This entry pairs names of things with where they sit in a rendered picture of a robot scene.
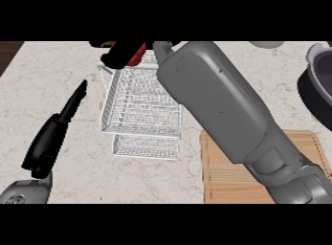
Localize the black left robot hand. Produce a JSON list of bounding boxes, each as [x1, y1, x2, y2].
[[19, 78, 88, 180]]

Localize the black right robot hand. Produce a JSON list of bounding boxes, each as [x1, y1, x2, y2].
[[87, 40, 149, 70]]

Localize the wooden cutting board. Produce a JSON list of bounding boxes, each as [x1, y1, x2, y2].
[[197, 128, 332, 205]]

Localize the pale grey round object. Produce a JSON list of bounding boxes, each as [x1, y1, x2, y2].
[[249, 40, 284, 50]]

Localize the dark grey pot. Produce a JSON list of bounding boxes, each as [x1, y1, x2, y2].
[[295, 43, 332, 142]]

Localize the white tiered wire basket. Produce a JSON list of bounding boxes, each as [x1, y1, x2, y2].
[[96, 49, 183, 161]]

